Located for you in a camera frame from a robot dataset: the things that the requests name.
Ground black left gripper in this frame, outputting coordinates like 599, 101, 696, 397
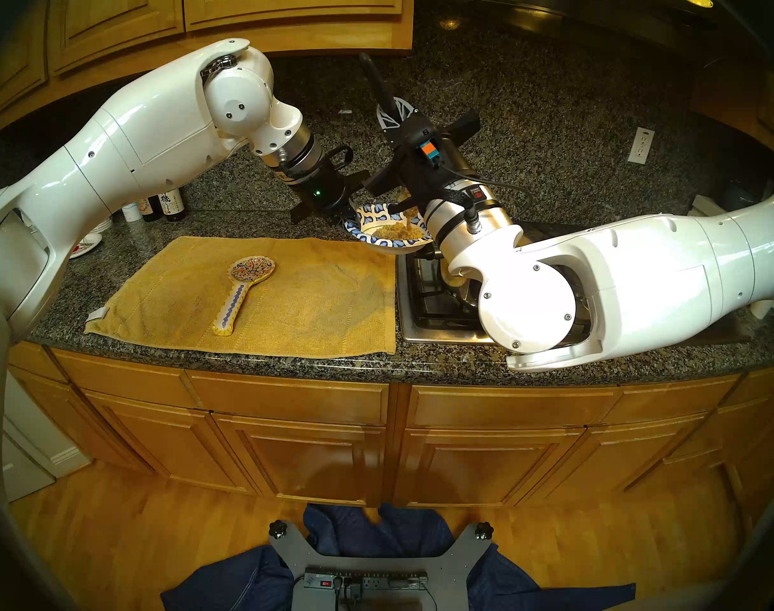
285, 171, 370, 232

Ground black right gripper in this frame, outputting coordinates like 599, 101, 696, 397
365, 97, 482, 200

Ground blue white paper bowl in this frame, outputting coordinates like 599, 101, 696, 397
347, 202, 435, 255

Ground colourful ceramic spoon rest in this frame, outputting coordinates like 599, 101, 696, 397
212, 255, 276, 337

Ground yellow terry towel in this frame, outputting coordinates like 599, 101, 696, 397
85, 235, 397, 360

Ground black gas stovetop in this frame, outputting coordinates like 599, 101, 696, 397
396, 221, 753, 346

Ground stainless steel saucepan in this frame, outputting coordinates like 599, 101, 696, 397
419, 247, 484, 308

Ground soy sauce bottle white cap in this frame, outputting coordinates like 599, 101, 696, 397
158, 190, 187, 223

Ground dark range hood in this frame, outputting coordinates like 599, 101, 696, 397
415, 0, 718, 50

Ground wooden base cabinets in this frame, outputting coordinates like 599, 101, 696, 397
5, 339, 774, 509

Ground blue denim cloth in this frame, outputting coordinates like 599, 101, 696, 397
161, 503, 637, 611

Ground dark grey kettle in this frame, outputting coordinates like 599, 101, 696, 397
721, 182, 763, 213

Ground grey power strip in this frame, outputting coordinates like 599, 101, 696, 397
303, 570, 429, 593

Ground white panel door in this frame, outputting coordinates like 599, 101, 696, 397
2, 368, 92, 502

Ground black cable with metal plug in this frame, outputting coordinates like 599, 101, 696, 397
435, 164, 534, 235

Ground light wooden wall cabinet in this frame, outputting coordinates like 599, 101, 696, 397
0, 0, 416, 136

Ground white wall outlet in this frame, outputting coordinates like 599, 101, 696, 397
627, 127, 656, 165

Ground dark wooden wall cabinet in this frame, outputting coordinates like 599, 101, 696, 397
689, 62, 774, 165

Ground grey robot base frame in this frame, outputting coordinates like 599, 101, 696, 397
269, 521, 494, 611

